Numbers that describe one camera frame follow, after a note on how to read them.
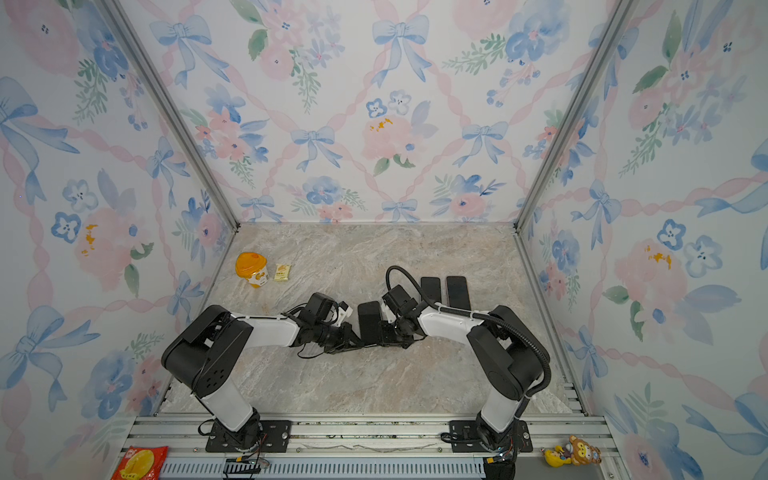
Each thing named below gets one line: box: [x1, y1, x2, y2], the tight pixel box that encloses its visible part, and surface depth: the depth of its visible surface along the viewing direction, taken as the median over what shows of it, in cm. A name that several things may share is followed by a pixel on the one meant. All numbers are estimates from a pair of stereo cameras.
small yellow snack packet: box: [274, 264, 291, 281], surface depth 106 cm
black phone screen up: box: [446, 276, 471, 311], surface depth 105 cm
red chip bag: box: [111, 446, 168, 480], surface depth 71 cm
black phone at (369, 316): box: [358, 301, 382, 346], surface depth 97 cm
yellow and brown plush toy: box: [540, 435, 602, 468], surface depth 71 cm
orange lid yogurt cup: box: [235, 252, 269, 289], surface depth 97 cm
